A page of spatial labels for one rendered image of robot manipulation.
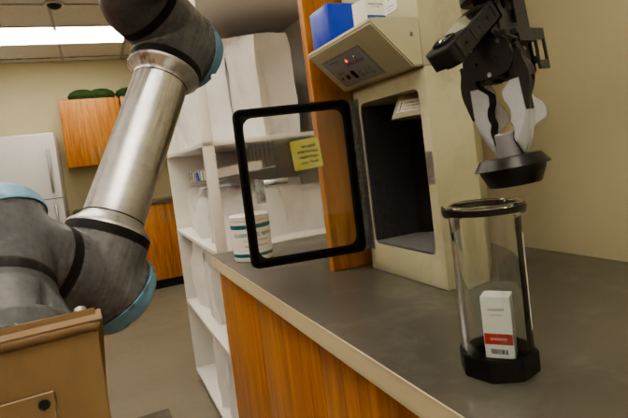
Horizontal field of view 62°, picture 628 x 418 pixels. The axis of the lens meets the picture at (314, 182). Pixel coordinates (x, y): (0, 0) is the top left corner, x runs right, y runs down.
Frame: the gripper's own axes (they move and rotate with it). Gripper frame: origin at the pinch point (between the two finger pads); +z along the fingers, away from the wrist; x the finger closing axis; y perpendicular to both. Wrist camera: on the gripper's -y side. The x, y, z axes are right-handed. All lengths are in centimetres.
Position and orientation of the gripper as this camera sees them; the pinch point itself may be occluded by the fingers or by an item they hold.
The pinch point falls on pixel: (506, 145)
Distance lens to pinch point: 69.4
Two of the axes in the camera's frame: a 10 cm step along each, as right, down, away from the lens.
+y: 8.0, -1.6, 5.8
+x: -5.7, 1.1, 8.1
